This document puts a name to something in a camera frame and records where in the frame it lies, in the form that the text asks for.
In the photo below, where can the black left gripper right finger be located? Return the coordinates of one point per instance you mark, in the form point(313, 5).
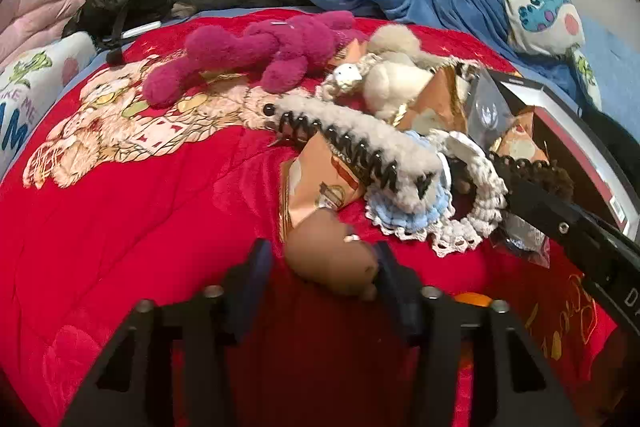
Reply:
point(512, 384)

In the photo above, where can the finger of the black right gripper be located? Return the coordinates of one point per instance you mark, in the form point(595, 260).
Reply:
point(562, 221)

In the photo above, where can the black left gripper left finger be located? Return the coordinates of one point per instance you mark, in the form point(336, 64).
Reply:
point(158, 351)

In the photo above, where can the white fluffy hair claw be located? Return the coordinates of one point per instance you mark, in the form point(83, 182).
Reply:
point(299, 118)

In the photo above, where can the brown plush toy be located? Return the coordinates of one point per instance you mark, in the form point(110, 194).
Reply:
point(321, 249)

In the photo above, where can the orange triangular snack pack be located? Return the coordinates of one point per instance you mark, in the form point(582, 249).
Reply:
point(316, 178)

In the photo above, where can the brown fluffy hair claw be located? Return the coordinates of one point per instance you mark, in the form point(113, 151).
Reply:
point(547, 175)

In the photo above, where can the orange mandarin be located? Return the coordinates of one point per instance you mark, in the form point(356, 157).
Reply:
point(474, 299)

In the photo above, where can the black shallow box lid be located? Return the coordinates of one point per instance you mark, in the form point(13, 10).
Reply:
point(600, 186)

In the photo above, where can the dark foil packet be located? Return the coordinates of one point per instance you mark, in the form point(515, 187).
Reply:
point(488, 115)

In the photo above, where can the white plush sheep toy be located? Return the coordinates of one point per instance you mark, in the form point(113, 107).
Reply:
point(389, 72)

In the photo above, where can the monster print pillow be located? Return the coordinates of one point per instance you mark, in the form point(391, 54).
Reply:
point(31, 84)

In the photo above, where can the magenta plush toy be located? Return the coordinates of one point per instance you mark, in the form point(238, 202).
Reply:
point(286, 51)

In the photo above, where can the pink quilt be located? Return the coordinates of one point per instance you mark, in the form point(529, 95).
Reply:
point(29, 24)

